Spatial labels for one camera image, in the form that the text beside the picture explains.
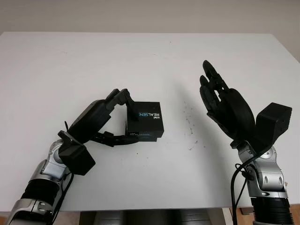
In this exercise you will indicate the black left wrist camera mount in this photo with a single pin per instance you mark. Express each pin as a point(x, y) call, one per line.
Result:
point(77, 157)

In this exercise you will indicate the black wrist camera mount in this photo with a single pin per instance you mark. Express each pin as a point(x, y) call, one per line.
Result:
point(77, 157)
point(272, 124)

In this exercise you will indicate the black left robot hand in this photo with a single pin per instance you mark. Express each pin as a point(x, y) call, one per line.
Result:
point(91, 119)

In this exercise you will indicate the black RealSense box lid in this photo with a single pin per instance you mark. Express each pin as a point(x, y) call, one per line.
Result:
point(147, 122)

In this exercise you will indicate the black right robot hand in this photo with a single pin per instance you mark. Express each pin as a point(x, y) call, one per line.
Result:
point(236, 112)

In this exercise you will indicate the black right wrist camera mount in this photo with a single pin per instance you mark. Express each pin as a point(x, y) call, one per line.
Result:
point(272, 124)

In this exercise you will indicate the grey robot body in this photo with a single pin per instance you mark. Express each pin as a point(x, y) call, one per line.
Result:
point(150, 218)

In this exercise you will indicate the black camera box base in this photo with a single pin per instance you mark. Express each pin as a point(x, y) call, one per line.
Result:
point(148, 140)

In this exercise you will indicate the white table leg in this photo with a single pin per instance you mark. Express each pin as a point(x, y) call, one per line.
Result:
point(227, 216)

